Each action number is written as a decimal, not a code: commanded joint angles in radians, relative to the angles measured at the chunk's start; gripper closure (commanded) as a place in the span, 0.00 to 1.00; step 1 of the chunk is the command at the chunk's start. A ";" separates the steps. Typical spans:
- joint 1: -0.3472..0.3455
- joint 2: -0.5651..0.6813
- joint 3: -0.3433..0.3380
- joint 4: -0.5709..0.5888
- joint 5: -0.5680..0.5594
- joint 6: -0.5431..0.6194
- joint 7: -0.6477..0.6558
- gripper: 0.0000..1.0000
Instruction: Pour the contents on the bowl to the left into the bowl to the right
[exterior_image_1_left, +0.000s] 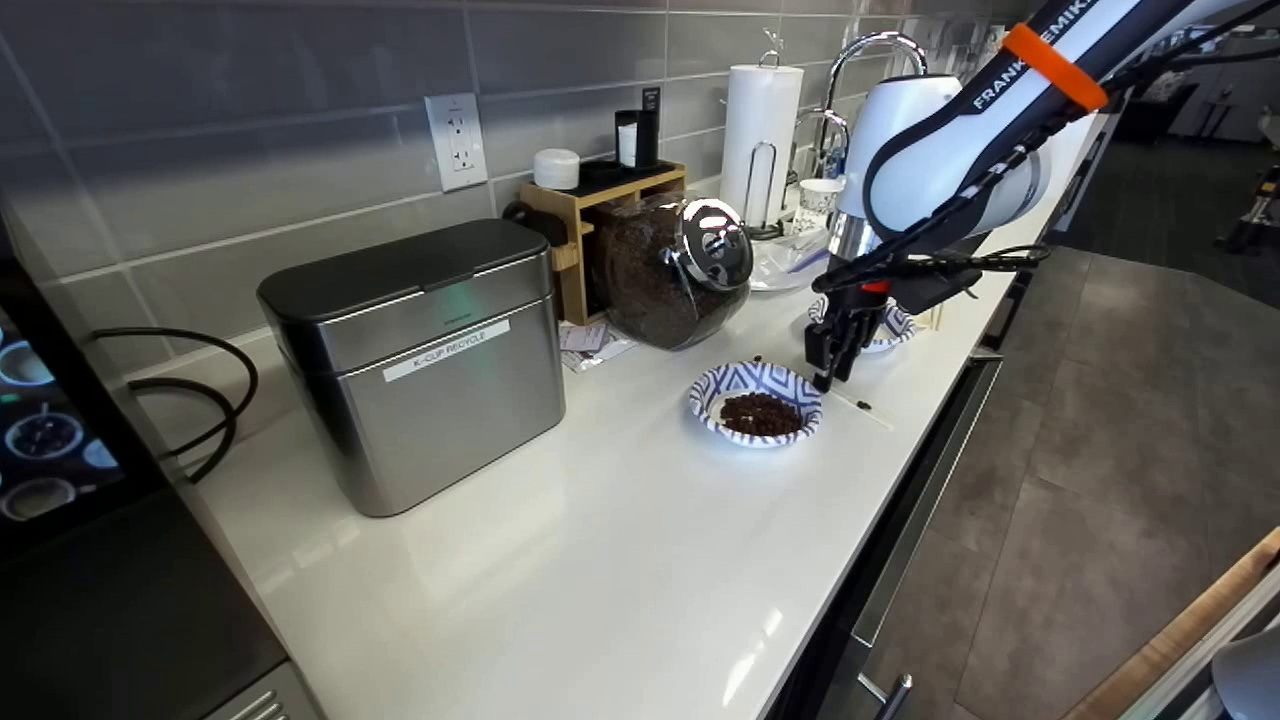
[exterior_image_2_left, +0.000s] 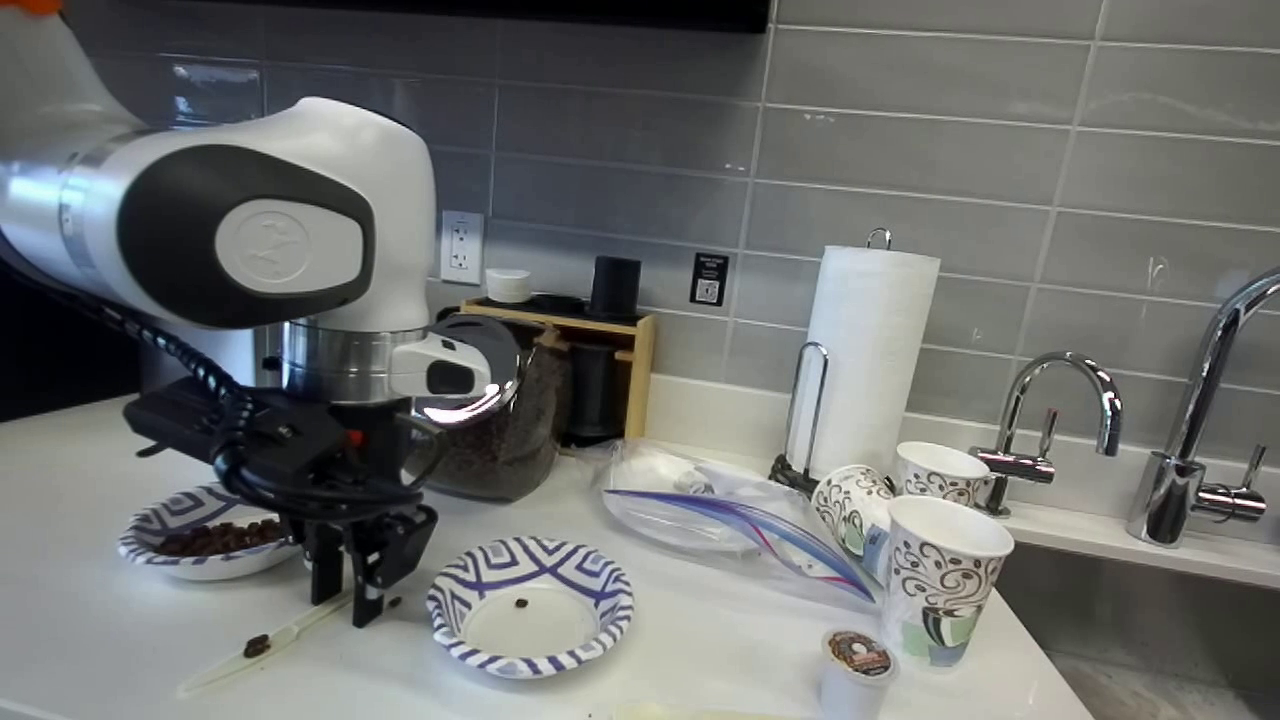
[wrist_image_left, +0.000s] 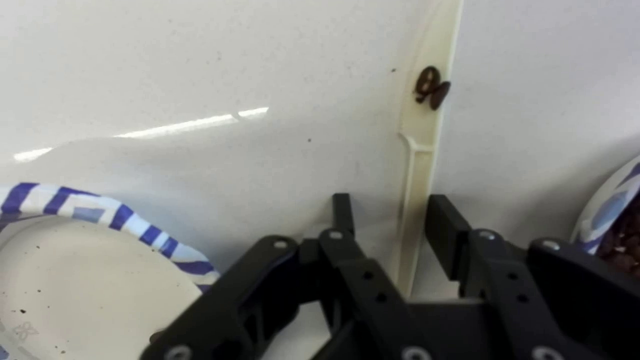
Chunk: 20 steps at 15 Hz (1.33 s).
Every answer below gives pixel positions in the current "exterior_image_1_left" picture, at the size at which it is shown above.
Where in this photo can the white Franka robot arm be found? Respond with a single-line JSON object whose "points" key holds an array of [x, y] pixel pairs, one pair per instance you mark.
{"points": [[921, 146]]}

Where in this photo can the stainless steel bin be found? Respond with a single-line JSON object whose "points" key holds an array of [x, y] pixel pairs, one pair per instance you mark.
{"points": [[427, 385]]}

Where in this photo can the small white packet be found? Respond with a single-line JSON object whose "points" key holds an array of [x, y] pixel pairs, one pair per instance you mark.
{"points": [[584, 341]]}

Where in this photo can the wooden counter rack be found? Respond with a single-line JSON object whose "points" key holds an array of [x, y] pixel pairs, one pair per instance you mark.
{"points": [[576, 246]]}

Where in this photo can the coffee bean pile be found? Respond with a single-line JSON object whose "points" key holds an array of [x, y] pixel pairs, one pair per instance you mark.
{"points": [[762, 413]]}

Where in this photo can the white oval serving dish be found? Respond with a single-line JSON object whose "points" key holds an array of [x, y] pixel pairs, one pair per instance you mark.
{"points": [[782, 260]]}

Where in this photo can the dark base cabinet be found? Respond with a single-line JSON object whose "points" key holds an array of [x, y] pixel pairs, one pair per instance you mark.
{"points": [[934, 532]]}

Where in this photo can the wooden board edge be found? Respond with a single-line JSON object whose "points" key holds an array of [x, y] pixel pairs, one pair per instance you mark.
{"points": [[1175, 625]]}

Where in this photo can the black monitor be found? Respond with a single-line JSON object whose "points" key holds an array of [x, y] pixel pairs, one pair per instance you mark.
{"points": [[55, 442]]}

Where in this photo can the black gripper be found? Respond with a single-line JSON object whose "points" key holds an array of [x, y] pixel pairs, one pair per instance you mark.
{"points": [[849, 305]]}

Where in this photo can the white wall outlet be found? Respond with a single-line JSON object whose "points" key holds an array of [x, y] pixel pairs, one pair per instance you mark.
{"points": [[458, 142]]}

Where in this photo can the grey round object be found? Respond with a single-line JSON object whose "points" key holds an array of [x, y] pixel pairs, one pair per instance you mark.
{"points": [[1253, 683]]}

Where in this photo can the small white round container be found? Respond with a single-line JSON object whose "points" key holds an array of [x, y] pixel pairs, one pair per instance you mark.
{"points": [[556, 171]]}

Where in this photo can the black bottle white label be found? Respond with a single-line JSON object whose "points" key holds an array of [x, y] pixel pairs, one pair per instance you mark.
{"points": [[627, 142]]}

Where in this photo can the dark grey appliance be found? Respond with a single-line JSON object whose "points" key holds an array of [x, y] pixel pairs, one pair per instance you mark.
{"points": [[121, 625]]}

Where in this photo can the tall chrome faucet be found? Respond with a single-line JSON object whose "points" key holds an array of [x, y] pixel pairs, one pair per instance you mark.
{"points": [[883, 37]]}

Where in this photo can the white paper towel roll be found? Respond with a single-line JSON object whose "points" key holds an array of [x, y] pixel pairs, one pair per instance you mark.
{"points": [[762, 120]]}

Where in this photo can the white mug black swirl pattern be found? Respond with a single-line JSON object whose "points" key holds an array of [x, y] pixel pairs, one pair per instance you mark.
{"points": [[821, 196]]}

